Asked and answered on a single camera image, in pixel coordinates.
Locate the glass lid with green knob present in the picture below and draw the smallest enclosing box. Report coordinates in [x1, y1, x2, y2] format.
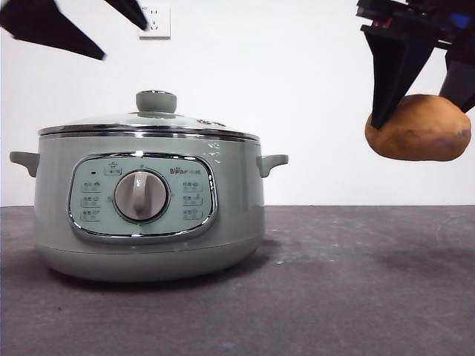
[38, 89, 261, 144]

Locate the pale green electric cooking pot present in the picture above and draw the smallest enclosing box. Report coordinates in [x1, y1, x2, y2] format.
[9, 132, 290, 284]

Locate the brown potato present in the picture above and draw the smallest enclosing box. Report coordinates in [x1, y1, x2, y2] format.
[364, 93, 473, 162]

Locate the white wall socket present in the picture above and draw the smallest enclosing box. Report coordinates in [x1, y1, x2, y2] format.
[138, 4, 172, 41]

